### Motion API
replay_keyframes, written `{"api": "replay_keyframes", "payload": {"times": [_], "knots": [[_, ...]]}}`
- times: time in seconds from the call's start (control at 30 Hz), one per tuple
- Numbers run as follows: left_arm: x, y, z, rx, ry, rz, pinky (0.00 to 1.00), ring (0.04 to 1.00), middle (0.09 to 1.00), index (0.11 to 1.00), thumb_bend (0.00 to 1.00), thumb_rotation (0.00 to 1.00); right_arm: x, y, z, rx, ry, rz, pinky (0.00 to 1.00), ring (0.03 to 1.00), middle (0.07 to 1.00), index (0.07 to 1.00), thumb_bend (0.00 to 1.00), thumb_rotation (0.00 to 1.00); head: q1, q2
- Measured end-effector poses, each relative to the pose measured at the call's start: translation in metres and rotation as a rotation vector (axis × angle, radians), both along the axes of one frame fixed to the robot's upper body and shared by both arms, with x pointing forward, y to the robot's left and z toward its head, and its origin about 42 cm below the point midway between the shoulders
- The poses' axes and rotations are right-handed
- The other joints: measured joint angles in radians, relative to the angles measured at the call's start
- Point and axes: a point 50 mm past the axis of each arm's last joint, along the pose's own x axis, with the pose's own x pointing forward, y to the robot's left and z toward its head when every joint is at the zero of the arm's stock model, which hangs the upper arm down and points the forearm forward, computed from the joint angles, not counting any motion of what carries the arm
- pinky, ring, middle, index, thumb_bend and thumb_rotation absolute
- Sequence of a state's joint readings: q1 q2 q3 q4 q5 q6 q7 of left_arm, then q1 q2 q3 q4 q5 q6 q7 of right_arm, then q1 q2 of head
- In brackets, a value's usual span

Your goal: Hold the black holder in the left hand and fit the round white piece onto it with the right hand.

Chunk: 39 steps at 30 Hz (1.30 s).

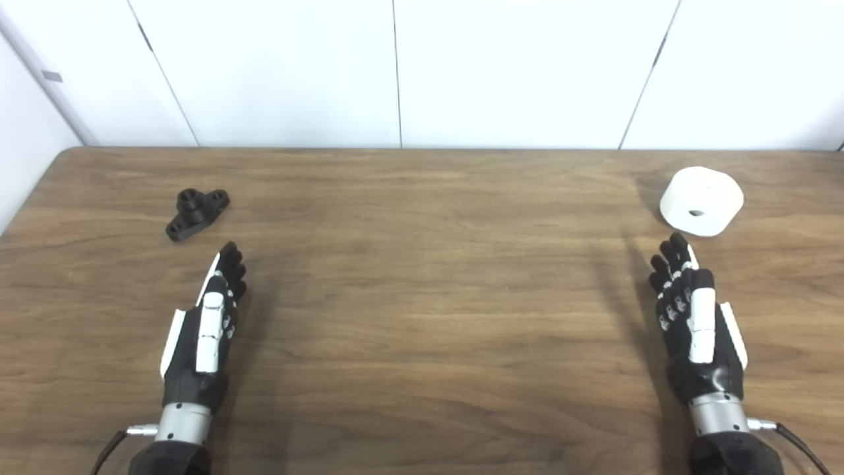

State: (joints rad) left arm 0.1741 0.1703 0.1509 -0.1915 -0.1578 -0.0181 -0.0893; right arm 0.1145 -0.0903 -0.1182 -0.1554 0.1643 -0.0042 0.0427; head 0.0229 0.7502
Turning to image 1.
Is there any black flanged holder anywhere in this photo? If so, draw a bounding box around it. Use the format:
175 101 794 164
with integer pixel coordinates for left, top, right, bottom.
165 189 231 242

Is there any round white piece with hole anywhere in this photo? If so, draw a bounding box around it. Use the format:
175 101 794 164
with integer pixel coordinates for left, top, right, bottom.
660 166 744 237

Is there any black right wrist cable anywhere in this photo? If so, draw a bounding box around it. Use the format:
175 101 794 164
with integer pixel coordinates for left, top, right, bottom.
747 418 833 475

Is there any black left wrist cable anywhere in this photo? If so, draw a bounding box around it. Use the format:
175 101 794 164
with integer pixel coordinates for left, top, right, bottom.
90 426 159 475

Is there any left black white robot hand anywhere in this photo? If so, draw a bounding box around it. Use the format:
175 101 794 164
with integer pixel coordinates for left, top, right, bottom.
160 241 248 415

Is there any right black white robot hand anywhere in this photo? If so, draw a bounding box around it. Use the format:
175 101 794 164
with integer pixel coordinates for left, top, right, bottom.
648 232 749 406

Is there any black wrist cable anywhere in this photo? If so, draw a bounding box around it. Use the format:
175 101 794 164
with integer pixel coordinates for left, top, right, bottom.
90 426 159 475
747 418 833 475

